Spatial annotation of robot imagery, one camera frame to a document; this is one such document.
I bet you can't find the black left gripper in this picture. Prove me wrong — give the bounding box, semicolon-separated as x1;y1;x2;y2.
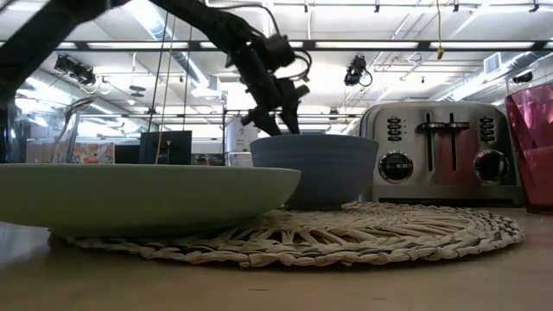
227;41;310;137

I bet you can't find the blue bowl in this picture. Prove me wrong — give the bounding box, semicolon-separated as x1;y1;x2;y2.
249;133;380;212

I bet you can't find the light green plate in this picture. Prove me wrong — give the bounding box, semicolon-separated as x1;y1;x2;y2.
0;162;302;238

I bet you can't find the white cylindrical tank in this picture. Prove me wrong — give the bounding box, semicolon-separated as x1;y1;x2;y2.
226;116;260;168

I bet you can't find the black monitor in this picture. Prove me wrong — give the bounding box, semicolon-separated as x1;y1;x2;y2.
138;130;193;165

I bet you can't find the round woven straw placemat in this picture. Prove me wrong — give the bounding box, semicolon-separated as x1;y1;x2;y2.
64;200;526;270

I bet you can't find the stainless steel toaster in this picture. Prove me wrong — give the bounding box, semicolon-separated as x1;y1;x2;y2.
358;102;526;206

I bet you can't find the colourful painting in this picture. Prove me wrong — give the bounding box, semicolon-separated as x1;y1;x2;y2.
25;142;114;164

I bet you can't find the translucent red plastic cup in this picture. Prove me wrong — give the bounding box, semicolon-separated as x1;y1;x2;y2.
504;81;553;215

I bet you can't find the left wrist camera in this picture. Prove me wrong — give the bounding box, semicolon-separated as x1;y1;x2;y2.
263;33;299;66

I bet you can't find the black overhead camera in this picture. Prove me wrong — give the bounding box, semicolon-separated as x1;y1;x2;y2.
343;54;373;87

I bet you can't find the black hanging cable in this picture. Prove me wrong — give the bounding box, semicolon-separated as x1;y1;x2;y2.
146;10;170;133
182;25;194;131

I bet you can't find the yellow hanging cable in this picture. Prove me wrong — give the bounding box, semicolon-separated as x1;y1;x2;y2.
435;0;445;60

